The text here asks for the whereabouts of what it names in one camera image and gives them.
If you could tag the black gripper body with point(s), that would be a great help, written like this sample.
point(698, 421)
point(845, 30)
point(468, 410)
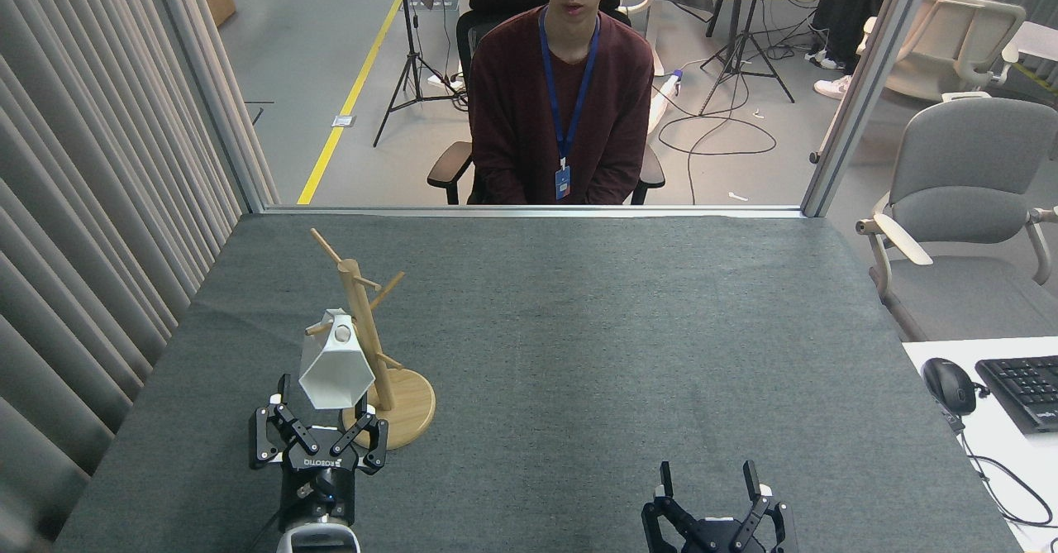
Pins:
point(715, 536)
point(318, 487)

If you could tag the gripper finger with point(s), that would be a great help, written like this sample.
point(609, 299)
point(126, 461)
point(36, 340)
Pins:
point(661, 524)
point(266, 437)
point(372, 445)
point(773, 528)

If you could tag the white hexagonal cup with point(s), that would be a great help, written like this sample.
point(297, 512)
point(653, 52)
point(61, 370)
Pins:
point(331, 375)

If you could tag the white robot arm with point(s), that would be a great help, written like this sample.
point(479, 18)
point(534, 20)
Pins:
point(318, 541)

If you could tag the wooden cup rack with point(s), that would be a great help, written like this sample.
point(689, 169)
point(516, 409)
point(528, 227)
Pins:
point(409, 417)

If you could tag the dark grey table cover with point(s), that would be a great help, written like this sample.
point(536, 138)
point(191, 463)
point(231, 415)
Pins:
point(620, 330)

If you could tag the black computer mouse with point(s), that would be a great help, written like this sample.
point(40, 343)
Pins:
point(949, 386)

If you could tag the black keyboard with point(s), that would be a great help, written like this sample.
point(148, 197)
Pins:
point(1025, 392)

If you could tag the black office chair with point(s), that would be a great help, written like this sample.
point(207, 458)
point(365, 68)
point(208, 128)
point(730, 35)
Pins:
point(446, 169)

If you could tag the grey pleated curtain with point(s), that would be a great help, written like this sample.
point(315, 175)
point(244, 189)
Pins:
point(83, 206)

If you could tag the blue name badge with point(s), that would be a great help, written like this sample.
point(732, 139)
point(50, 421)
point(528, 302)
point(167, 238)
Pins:
point(563, 183)

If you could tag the floor outlet plate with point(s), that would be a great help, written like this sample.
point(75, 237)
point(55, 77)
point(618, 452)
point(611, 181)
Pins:
point(344, 121)

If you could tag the seated person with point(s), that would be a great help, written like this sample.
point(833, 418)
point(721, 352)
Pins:
point(521, 107)

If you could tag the grey office chair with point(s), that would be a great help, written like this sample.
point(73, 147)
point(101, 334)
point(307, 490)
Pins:
point(963, 197)

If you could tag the black tripod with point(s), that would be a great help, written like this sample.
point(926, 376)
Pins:
point(411, 49)
point(746, 40)

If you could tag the beige armchair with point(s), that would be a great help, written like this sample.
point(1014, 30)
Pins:
point(950, 40)

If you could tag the silver frame post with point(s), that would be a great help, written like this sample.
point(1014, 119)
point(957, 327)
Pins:
point(868, 82)

